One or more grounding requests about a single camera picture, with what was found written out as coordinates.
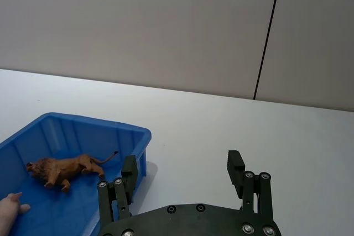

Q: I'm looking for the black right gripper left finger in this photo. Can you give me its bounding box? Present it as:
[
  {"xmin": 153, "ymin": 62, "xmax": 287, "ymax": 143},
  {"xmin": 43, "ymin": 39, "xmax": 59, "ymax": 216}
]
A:
[{"xmin": 97, "ymin": 155, "xmax": 138, "ymax": 223}]

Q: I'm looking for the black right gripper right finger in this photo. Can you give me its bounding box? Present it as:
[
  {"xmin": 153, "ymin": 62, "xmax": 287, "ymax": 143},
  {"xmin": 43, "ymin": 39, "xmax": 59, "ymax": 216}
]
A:
[{"xmin": 226, "ymin": 150, "xmax": 274, "ymax": 216}]

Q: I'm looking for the blue plastic bin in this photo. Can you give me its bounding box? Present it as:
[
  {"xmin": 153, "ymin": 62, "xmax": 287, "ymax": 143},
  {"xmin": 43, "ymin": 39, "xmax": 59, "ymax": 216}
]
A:
[{"xmin": 0, "ymin": 112, "xmax": 152, "ymax": 236}]

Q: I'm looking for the brown toy lion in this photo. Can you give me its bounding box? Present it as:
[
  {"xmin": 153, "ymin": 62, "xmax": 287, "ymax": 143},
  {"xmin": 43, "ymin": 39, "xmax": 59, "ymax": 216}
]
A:
[{"xmin": 25, "ymin": 150, "xmax": 119, "ymax": 192}]

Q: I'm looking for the pink toy pig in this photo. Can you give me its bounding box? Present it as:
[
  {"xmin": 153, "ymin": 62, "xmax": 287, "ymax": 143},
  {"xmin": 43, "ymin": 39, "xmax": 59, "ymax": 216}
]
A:
[{"xmin": 0, "ymin": 192, "xmax": 31, "ymax": 236}]

